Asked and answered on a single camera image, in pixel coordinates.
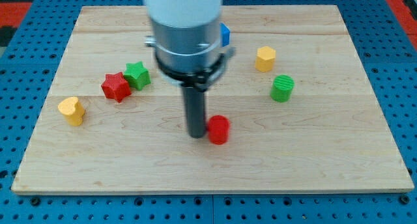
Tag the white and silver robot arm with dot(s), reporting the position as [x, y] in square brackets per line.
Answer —
[187, 43]

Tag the green cylinder block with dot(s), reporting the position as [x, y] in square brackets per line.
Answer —
[282, 88]

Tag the blue block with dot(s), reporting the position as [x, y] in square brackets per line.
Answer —
[225, 34]

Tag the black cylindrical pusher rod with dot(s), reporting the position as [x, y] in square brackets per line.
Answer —
[194, 108]

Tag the red star block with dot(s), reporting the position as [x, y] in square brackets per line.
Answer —
[116, 87]

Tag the red cylinder block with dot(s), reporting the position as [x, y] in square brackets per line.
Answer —
[218, 129]

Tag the yellow hexagon block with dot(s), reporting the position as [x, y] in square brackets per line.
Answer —
[265, 59]

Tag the wooden board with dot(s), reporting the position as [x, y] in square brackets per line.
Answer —
[329, 137]

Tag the green star block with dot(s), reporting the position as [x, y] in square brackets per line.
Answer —
[137, 75]

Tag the yellow heart block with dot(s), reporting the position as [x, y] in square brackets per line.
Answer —
[72, 110]

